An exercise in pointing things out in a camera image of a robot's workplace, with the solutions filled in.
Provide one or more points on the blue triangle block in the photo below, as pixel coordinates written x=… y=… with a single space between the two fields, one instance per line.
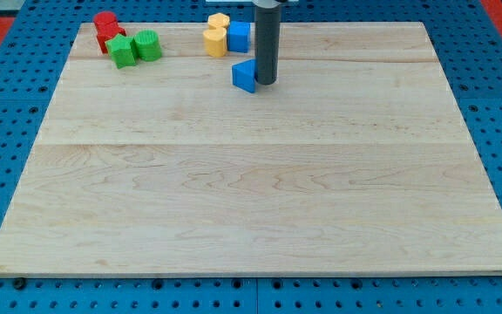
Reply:
x=243 y=75

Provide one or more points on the yellow heart block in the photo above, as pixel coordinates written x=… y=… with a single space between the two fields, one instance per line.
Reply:
x=215 y=42

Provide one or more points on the light wooden board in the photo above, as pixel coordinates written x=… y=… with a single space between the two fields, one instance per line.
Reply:
x=356 y=162

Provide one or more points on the blue cube block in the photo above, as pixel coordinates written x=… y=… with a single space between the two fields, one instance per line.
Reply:
x=238 y=36

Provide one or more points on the yellow hexagon block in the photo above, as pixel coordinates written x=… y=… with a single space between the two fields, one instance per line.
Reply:
x=218 y=21

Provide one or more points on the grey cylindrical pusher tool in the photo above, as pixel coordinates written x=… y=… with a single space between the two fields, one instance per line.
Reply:
x=267 y=19

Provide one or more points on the green cylinder block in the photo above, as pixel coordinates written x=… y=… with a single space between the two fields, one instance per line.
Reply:
x=148 y=46

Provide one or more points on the green star block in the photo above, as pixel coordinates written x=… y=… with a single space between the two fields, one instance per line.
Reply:
x=122 y=50

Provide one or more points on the red star block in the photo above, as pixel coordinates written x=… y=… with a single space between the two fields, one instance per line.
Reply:
x=107 y=32

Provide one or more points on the red cylinder block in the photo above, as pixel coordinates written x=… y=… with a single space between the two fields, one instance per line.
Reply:
x=104 y=19

